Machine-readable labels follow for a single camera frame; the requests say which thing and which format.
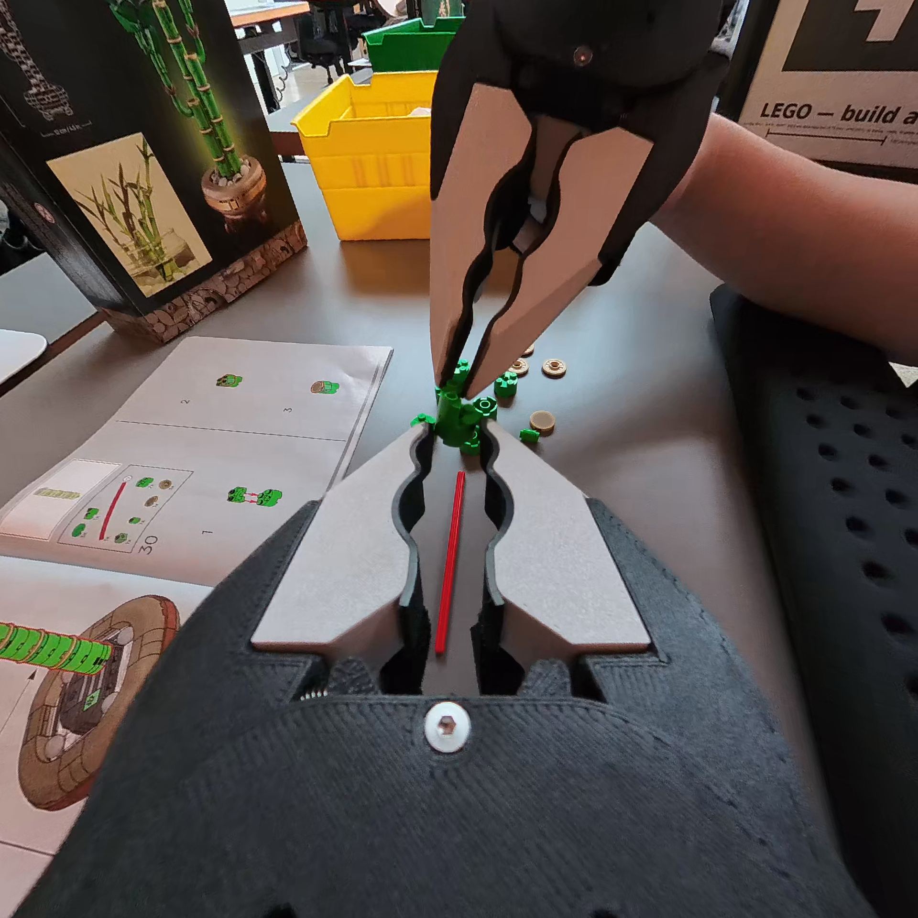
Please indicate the black perforated chair back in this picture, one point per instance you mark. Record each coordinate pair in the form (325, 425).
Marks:
(846, 574)

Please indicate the yellow plastic bin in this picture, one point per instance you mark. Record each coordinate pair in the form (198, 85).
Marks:
(358, 186)

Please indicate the person's right forearm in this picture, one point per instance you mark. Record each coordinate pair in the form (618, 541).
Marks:
(789, 237)

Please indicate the cluster of green round bricks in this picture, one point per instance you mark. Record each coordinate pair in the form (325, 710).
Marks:
(507, 385)

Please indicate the building instruction booklet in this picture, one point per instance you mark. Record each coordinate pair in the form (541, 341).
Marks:
(287, 401)

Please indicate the green plastic bin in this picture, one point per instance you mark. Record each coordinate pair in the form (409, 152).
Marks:
(401, 50)

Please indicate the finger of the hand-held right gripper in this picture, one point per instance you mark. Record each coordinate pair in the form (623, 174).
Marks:
(466, 179)
(595, 193)

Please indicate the red toy rod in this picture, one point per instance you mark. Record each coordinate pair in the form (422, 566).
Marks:
(450, 566)

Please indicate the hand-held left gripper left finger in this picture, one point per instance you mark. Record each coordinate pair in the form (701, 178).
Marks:
(344, 574)

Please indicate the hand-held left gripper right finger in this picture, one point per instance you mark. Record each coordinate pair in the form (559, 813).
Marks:
(559, 574)

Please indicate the black framed marker sign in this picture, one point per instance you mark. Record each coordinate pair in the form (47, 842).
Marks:
(825, 122)

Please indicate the white document stand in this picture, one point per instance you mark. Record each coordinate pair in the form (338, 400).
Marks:
(18, 355)

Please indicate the black toy set box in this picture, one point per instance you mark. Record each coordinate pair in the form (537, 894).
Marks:
(93, 86)

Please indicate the green toy brick stack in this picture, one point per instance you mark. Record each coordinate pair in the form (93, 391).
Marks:
(455, 423)

